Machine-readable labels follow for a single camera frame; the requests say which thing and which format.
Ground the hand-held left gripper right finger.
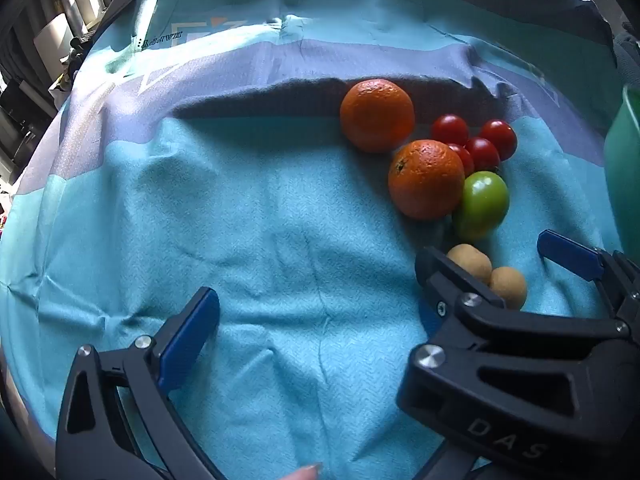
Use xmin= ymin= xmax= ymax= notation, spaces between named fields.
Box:
xmin=422 ymin=447 xmax=483 ymax=480

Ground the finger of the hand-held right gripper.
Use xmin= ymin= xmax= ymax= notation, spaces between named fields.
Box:
xmin=537 ymin=230 xmax=640 ymax=341
xmin=397 ymin=246 xmax=640 ymax=476

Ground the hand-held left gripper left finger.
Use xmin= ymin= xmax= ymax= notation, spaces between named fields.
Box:
xmin=55 ymin=287 xmax=228 ymax=480

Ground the small brown round fruit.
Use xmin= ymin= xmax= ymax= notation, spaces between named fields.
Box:
xmin=489 ymin=266 xmax=528 ymax=311
xmin=446 ymin=243 xmax=493 ymax=286

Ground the green tomato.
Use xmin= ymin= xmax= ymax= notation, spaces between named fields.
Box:
xmin=452 ymin=171 xmax=510 ymax=242

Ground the green plastic bowl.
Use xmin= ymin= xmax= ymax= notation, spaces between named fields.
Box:
xmin=602 ymin=85 xmax=640 ymax=256

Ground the orange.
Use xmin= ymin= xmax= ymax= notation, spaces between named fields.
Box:
xmin=340 ymin=78 xmax=416 ymax=154
xmin=388 ymin=139 xmax=466 ymax=221

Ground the red cherry tomato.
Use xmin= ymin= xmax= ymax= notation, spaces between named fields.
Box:
xmin=447 ymin=143 xmax=475 ymax=177
xmin=465 ymin=137 xmax=501 ymax=172
xmin=479 ymin=119 xmax=518 ymax=162
xmin=431 ymin=114 xmax=470 ymax=147

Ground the teal and grey striped blanket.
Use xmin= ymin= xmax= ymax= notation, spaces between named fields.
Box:
xmin=0 ymin=0 xmax=626 ymax=480

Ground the grey pillow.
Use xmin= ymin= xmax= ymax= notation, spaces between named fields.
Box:
xmin=612 ymin=22 xmax=640 ymax=86

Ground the black furniture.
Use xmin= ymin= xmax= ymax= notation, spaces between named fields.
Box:
xmin=0 ymin=80 xmax=53 ymax=161

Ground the white box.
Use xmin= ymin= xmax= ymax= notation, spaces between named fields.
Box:
xmin=34 ymin=12 xmax=87 ymax=77

